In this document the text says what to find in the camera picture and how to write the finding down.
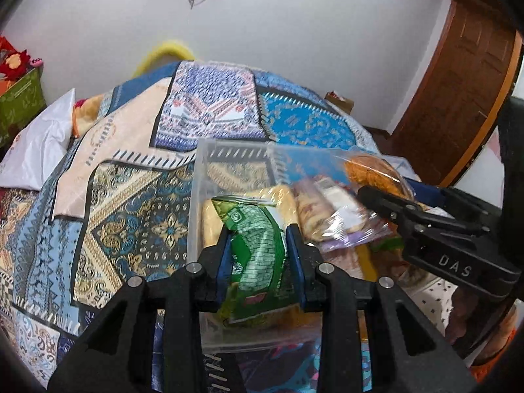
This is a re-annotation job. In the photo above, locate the banana chips clear bag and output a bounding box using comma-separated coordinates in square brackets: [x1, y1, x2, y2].
[344, 154, 414, 200]

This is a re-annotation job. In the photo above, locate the small cardboard box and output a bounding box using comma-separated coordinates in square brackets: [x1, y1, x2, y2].
[325, 90, 354, 115]

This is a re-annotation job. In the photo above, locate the white pillow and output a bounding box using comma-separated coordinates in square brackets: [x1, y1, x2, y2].
[0, 88, 76, 191]

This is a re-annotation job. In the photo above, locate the green storage box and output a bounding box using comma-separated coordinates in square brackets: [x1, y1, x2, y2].
[0, 69, 47, 146]

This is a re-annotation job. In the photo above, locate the green snack bag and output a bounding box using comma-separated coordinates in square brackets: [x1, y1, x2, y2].
[211, 195, 297, 327]

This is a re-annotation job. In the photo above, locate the yellow fuzzy hoop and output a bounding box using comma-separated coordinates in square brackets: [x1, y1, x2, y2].
[132, 40, 196, 78]

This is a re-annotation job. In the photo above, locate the right hand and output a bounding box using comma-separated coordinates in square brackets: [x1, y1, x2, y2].
[445, 287, 518, 367]

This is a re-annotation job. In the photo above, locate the brown wooden door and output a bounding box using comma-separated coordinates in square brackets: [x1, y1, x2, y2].
[392, 0, 523, 186]

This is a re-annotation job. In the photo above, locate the clear plastic storage bin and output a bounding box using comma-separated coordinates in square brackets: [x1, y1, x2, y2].
[188, 139, 413, 352]

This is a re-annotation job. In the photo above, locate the long biscuit pack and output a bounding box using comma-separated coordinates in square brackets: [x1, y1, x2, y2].
[292, 176, 392, 254]

